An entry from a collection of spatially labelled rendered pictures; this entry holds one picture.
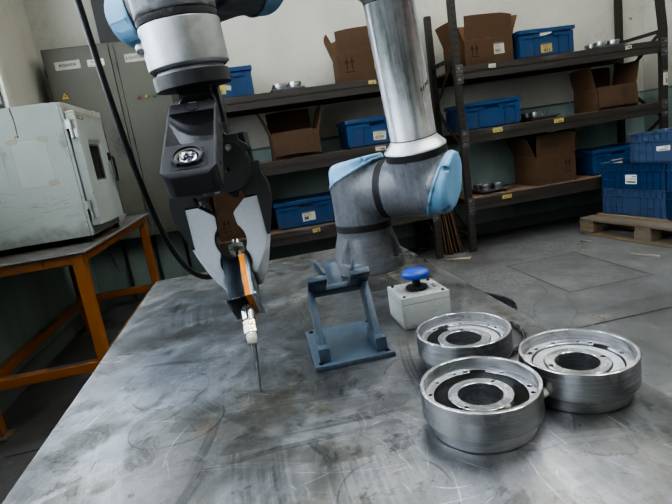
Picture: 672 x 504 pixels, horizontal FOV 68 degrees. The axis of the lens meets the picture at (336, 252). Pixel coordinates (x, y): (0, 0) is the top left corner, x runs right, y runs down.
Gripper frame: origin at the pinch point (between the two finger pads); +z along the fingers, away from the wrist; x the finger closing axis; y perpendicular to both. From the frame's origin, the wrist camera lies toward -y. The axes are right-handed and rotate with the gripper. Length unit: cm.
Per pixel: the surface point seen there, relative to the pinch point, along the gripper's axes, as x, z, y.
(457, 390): -17.7, 12.4, -9.2
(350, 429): -7.4, 14.9, -7.6
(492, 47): -185, -40, 363
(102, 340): 92, 61, 167
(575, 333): -32.4, 12.8, -3.6
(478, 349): -22.1, 12.2, -3.4
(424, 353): -17.2, 13.2, 0.3
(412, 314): -19.2, 14.5, 14.1
